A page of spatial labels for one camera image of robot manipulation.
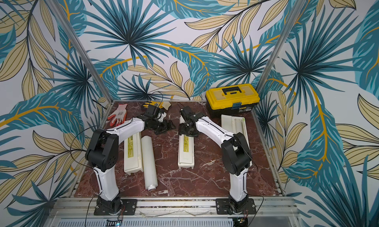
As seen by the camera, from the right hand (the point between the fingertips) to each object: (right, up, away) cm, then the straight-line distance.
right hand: (184, 133), depth 91 cm
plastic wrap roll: (-20, -17, -6) cm, 27 cm away
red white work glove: (-48, +9, +16) cm, 51 cm away
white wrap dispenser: (-28, -11, -8) cm, 31 cm away
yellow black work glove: (-17, +19, +23) cm, 35 cm away
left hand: (-8, +1, +2) cm, 8 cm away
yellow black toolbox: (+32, +22, +10) cm, 40 cm away
